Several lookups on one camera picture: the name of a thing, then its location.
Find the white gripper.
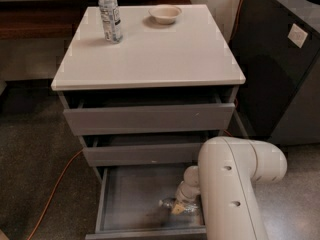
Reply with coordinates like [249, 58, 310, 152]
[172, 181, 200, 215]

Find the clear water bottle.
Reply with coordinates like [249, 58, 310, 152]
[159, 198, 200, 215]
[98, 0, 122, 43]

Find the grey bottom drawer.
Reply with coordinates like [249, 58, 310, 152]
[85, 164, 207, 240]

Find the grey drawer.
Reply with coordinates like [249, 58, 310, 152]
[85, 164, 207, 240]
[83, 131, 219, 167]
[64, 101, 235, 136]

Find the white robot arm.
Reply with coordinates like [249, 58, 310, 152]
[172, 136, 287, 240]

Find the grey middle drawer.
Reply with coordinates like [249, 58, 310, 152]
[83, 131, 219, 167]

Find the white-topped grey drawer cabinet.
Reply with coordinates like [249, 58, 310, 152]
[51, 4, 247, 185]

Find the grey top drawer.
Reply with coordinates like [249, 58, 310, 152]
[64, 101, 235, 136]

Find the upright clear water bottle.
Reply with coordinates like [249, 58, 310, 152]
[98, 0, 122, 43]

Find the beige paper bowl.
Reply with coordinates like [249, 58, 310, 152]
[149, 4, 182, 25]

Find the dark grey bin cabinet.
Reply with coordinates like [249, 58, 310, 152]
[229, 0, 320, 145]

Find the white label on cabinet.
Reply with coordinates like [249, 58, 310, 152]
[288, 24, 308, 48]

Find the dark wooden bench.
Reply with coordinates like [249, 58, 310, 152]
[0, 0, 193, 41]

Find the orange extension cable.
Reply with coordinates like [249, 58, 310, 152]
[25, 0, 257, 240]

